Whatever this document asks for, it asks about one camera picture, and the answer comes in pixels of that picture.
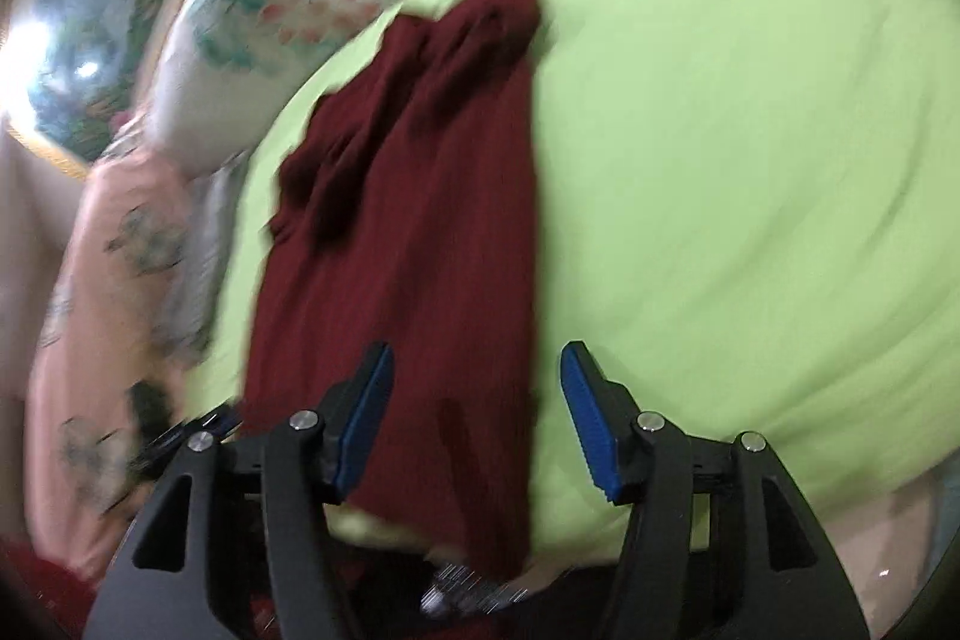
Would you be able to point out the light green bed sheet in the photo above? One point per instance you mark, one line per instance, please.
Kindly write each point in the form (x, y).
(712, 160)

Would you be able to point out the grey cloth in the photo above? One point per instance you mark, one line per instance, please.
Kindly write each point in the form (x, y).
(214, 235)

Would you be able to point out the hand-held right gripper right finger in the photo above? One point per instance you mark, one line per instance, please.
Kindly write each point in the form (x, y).
(592, 430)

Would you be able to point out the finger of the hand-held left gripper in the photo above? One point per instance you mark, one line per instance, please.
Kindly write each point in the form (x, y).
(214, 422)

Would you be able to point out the white floral blanket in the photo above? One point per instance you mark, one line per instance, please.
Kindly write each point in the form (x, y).
(247, 25)

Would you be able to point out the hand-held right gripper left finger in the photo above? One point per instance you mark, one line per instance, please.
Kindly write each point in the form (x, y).
(367, 415)

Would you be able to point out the maroon knit sweater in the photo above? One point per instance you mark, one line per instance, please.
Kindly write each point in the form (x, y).
(412, 235)

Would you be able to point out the pink plaid-heart bedding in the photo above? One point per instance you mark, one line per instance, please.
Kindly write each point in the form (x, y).
(97, 325)

